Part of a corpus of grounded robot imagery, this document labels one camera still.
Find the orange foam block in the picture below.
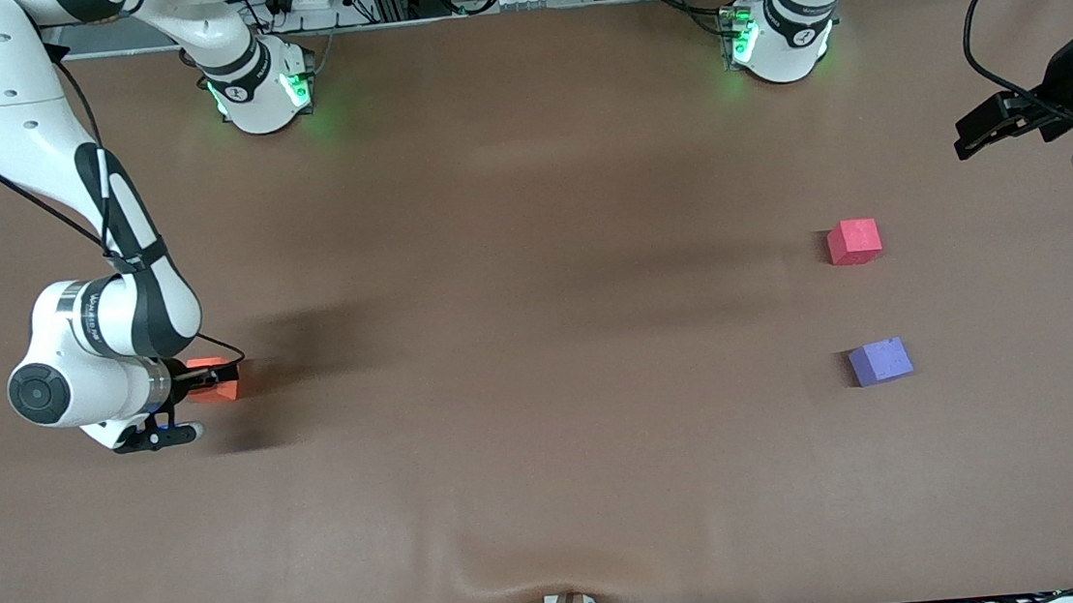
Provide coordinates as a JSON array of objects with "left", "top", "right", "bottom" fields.
[{"left": 182, "top": 354, "right": 243, "bottom": 407}]

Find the right gripper grey-tipped bar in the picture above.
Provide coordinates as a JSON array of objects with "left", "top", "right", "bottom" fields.
[{"left": 110, "top": 420, "right": 207, "bottom": 456}]

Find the red foam block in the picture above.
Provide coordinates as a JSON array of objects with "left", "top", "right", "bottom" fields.
[{"left": 825, "top": 216, "right": 884, "bottom": 268}]

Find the purple foam block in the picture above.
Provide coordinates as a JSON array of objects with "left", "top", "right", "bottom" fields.
[{"left": 846, "top": 336, "right": 916, "bottom": 390}]

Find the brown table mat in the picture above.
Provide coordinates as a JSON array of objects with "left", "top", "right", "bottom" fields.
[{"left": 0, "top": 0, "right": 1073, "bottom": 603}]

